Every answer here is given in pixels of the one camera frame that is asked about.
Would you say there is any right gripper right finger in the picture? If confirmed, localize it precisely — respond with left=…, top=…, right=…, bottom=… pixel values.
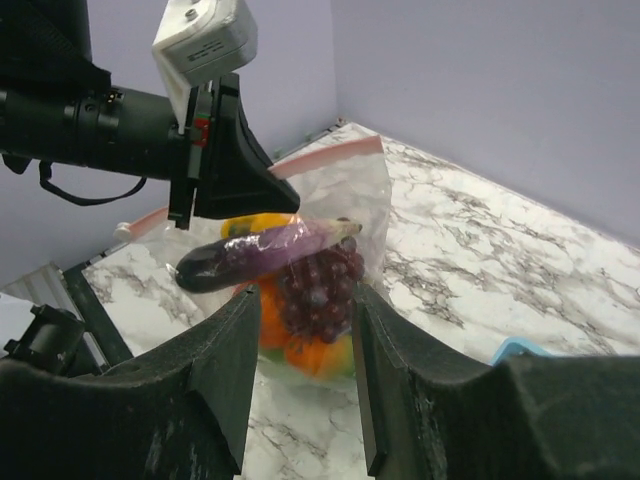
left=353, top=285, right=639, bottom=479

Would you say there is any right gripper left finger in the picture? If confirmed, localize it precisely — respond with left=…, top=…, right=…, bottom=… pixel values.
left=1, top=289, right=260, bottom=479

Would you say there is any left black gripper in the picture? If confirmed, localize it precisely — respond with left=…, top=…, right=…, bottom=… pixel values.
left=1, top=74, right=300, bottom=229

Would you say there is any yellow bell pepper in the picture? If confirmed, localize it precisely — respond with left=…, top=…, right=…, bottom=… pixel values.
left=220, top=213, right=297, bottom=238

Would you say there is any small purple eggplant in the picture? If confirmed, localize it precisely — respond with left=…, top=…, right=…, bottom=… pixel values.
left=174, top=219, right=362, bottom=294

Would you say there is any clear pink zip bag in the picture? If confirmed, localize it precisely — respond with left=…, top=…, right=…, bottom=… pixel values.
left=114, top=135, right=391, bottom=381

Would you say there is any orange fruit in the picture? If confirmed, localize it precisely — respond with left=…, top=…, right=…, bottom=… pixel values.
left=259, top=334, right=355, bottom=381

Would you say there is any orange mini pumpkin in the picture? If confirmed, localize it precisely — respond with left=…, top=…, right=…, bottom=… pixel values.
left=233, top=276, right=291, bottom=349

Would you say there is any red grape bunch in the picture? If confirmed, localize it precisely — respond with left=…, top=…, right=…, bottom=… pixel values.
left=277, top=236, right=365, bottom=344

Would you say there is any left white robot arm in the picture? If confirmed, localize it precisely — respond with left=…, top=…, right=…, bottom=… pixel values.
left=1, top=1, right=300, bottom=229

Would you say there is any light blue plastic basket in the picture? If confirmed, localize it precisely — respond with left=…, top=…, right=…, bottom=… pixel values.
left=488, top=337, right=552, bottom=367

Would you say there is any aluminium side rail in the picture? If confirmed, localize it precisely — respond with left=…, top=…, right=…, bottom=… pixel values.
left=271, top=117, right=347, bottom=162

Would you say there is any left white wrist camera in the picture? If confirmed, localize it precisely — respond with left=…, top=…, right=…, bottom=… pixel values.
left=152, top=0, right=258, bottom=133

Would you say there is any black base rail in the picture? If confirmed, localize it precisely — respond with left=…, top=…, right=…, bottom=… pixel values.
left=1, top=264, right=133, bottom=378

